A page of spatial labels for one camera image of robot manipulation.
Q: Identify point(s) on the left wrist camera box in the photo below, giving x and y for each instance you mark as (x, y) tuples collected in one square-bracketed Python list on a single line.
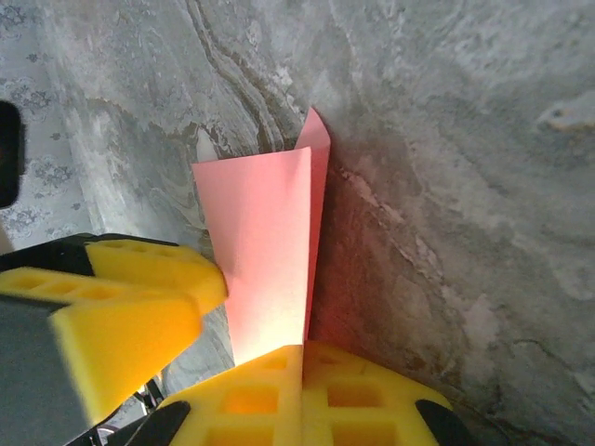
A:
[(9, 153)]

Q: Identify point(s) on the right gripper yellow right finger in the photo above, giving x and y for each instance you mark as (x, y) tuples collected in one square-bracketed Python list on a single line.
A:
[(362, 399)]

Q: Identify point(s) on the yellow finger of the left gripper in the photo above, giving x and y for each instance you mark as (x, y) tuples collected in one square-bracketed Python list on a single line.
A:
[(153, 265), (125, 339)]

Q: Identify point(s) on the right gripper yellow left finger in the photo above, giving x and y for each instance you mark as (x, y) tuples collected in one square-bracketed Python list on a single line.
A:
[(246, 399)]

